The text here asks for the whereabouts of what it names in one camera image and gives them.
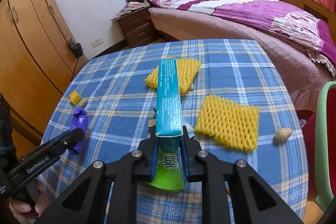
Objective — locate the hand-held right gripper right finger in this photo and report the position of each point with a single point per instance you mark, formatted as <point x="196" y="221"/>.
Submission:
<point x="184" y="161"/>

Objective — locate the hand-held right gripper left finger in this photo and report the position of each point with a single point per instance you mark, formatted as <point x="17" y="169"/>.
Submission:
<point x="154" y="161"/>

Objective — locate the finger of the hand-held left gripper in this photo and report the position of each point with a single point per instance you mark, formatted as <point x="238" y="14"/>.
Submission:
<point x="65" y="140"/>

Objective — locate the green packet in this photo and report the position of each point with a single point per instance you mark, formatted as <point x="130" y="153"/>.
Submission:
<point x="168" y="174"/>

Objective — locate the purple wrapper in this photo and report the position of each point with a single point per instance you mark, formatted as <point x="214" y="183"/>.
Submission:
<point x="80" y="119"/>

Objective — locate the small yellow box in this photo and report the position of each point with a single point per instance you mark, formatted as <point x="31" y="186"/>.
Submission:
<point x="74" y="98"/>

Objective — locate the teal and white box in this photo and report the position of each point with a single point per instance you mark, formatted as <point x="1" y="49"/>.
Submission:
<point x="168" y="98"/>

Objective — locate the yellow foam net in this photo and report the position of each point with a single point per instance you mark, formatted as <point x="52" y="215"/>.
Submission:
<point x="187" y="69"/>
<point x="225" y="121"/>

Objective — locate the red bin with green rim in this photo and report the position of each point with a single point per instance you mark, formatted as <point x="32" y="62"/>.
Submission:
<point x="322" y="108"/>

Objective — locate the person's left hand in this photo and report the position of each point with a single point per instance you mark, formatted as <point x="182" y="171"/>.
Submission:
<point x="39" y="200"/>

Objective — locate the peanut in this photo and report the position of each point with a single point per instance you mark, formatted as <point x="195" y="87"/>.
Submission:
<point x="83" y="103"/>
<point x="192" y="86"/>
<point x="283" y="134"/>

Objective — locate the black power strip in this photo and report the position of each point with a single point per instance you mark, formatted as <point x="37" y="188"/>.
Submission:
<point x="74" y="48"/>

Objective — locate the wooden wardrobe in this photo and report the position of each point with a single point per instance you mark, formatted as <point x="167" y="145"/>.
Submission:
<point x="31" y="43"/>

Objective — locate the dark wooden nightstand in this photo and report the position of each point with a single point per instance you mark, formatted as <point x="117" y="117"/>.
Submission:
<point x="136" y="29"/>

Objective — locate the bed with pink cover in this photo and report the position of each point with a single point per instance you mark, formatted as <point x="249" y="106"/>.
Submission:
<point x="236" y="32"/>

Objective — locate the pink floral cloth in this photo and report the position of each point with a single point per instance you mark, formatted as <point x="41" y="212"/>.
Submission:
<point x="128" y="8"/>

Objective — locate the wall socket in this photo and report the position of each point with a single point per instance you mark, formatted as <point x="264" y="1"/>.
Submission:
<point x="96" y="42"/>

